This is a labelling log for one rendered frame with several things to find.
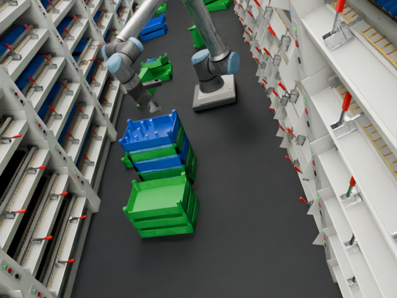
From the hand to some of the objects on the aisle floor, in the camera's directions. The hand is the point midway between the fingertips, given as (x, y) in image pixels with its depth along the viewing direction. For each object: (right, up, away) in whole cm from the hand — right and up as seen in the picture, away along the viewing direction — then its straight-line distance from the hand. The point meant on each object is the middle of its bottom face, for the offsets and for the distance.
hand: (160, 107), depth 189 cm
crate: (+27, +88, +167) cm, 191 cm away
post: (-50, -60, +28) cm, 83 cm away
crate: (-23, +23, +114) cm, 118 cm away
